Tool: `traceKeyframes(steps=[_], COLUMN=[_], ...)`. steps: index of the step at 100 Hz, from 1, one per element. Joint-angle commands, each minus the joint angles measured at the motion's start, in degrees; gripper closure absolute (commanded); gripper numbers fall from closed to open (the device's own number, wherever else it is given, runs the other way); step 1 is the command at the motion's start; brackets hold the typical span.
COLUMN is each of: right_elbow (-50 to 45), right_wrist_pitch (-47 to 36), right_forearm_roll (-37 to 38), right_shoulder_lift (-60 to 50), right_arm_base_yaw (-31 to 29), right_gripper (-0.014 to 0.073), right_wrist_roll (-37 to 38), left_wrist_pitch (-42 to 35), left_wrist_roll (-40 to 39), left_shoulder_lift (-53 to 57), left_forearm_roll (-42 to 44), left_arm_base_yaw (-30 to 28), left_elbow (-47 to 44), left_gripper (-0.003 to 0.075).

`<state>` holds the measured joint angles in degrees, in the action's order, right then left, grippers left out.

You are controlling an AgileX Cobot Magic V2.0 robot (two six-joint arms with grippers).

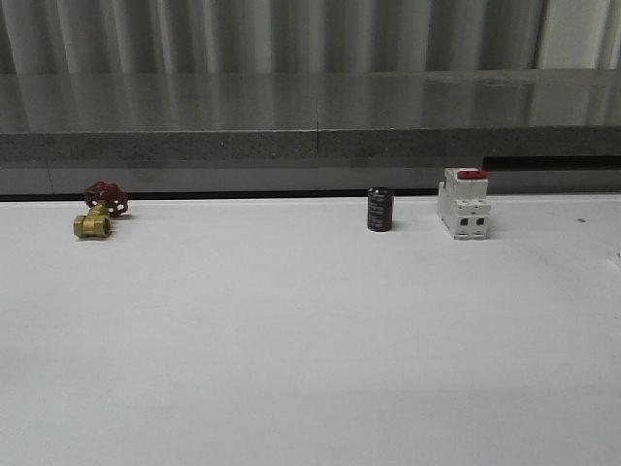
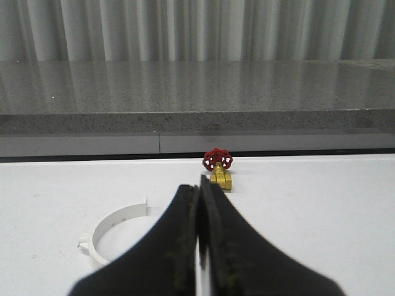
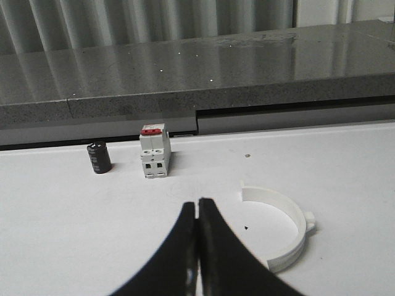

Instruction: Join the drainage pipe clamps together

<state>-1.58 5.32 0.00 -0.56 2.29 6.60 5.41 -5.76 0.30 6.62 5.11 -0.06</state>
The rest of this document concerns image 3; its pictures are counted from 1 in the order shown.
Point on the black cylindrical capacitor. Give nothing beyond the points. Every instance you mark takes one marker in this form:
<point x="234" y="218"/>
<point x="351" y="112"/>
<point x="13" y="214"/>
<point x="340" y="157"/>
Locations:
<point x="99" y="157"/>

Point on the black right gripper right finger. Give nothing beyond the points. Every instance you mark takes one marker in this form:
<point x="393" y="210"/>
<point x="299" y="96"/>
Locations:
<point x="227" y="266"/>

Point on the grey stone counter ledge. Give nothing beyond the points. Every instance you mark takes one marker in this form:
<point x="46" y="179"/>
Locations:
<point x="319" y="63"/>

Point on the white circuit breaker red switch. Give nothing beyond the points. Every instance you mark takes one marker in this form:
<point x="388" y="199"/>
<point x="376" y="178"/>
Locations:
<point x="156" y="150"/>

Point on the white half-ring pipe clamp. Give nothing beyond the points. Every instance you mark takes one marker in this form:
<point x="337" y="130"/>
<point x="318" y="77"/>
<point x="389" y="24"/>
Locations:
<point x="304" y="221"/>

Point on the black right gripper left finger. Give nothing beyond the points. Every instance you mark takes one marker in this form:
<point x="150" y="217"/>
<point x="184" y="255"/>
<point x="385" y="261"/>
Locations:
<point x="173" y="269"/>

